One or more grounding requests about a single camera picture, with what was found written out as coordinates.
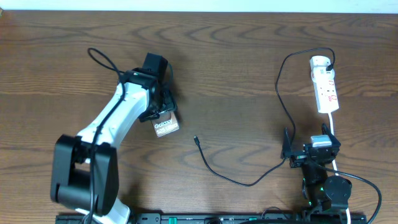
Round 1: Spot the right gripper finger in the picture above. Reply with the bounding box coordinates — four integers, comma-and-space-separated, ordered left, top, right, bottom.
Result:
280, 128, 293, 159
322, 123, 336, 144

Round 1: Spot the black USB charging cable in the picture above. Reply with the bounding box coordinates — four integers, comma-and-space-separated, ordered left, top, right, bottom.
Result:
193, 47, 336, 187

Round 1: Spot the bronze Galaxy smartphone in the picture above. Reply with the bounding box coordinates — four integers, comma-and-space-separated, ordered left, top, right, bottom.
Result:
151, 111, 180, 138

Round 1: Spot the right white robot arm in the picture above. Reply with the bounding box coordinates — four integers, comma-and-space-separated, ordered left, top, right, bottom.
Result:
281, 124, 352, 221

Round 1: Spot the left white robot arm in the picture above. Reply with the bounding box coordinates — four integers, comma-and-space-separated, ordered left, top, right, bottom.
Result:
50, 53, 177, 223

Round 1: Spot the white power strip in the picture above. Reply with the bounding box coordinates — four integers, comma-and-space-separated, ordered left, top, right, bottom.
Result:
310, 55, 339, 114

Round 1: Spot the white power strip cord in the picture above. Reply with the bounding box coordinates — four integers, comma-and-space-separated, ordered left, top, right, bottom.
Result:
328, 112, 351, 224

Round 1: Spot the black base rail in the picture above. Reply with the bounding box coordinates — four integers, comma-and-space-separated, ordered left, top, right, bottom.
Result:
55, 212, 368, 224

